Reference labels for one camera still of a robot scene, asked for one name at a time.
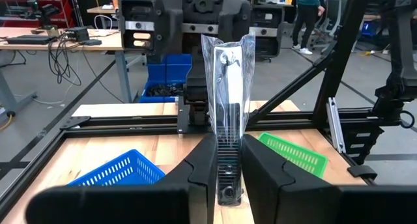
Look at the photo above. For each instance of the black electronics box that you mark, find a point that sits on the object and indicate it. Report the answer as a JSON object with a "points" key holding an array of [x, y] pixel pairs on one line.
{"points": [[76, 33]]}

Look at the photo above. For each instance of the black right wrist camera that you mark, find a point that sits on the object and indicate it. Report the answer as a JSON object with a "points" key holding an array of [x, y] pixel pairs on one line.
{"points": [[202, 2]]}

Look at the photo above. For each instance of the red shelving unit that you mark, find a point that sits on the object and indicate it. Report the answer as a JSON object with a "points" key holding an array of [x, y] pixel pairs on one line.
{"points": [[32, 6]]}

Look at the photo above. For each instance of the silver aluminium extrusion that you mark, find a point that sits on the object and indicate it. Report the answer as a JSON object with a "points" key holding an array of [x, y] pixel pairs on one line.
{"points": [[335, 126]]}

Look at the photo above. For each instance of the blue plastic basket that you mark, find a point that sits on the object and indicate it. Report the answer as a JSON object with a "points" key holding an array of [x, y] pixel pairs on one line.
{"points": [[123, 172]]}

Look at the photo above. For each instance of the wooden desk with grey legs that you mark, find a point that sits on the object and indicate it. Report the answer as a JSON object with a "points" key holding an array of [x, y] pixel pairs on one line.
{"points": [[32, 48]]}

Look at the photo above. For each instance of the blue plastic storage bin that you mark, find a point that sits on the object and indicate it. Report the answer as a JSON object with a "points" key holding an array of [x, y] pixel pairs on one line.
{"points": [[169, 71]]}

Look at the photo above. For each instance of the flat black laptop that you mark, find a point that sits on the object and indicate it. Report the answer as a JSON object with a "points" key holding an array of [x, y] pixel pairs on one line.
{"points": [[31, 40]]}

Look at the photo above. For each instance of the grey office chair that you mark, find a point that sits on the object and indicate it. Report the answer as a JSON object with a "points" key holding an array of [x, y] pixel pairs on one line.
{"points": [[330, 19]]}

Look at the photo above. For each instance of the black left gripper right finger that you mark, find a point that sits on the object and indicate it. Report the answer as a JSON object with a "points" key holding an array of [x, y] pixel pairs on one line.
{"points": [[309, 204]]}

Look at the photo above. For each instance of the person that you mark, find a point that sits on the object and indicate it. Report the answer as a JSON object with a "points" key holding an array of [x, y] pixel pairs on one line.
{"points": [[306, 19]]}

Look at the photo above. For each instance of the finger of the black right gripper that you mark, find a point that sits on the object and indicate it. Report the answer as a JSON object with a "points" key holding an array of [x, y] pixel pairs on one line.
{"points": [[167, 22], [236, 22]]}

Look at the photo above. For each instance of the green plastic basket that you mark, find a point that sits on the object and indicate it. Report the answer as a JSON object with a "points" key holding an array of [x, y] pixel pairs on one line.
{"points": [[293, 150]]}

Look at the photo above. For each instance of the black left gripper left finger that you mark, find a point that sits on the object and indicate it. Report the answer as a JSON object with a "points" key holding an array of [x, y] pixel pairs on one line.
{"points": [[146, 204]]}

